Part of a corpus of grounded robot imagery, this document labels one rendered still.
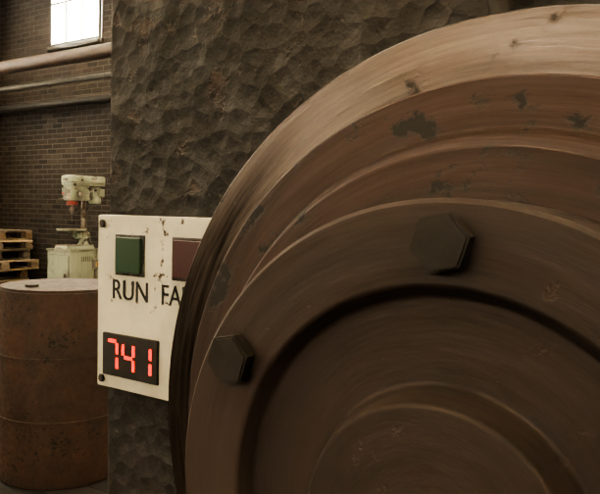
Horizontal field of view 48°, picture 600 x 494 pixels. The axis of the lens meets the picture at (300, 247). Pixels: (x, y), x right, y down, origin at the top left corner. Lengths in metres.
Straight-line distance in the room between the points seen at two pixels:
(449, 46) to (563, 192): 0.11
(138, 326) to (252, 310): 0.39
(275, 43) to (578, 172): 0.38
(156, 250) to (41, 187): 10.46
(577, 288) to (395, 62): 0.18
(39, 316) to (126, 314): 2.44
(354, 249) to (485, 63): 0.13
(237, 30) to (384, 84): 0.29
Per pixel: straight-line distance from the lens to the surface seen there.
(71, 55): 9.56
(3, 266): 10.61
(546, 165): 0.31
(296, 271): 0.31
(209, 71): 0.67
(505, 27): 0.37
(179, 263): 0.65
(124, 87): 0.76
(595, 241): 0.26
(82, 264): 8.58
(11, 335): 3.25
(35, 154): 11.28
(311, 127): 0.41
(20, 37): 11.87
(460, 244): 0.27
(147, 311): 0.69
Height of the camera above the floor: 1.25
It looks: 3 degrees down
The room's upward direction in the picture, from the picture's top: 1 degrees clockwise
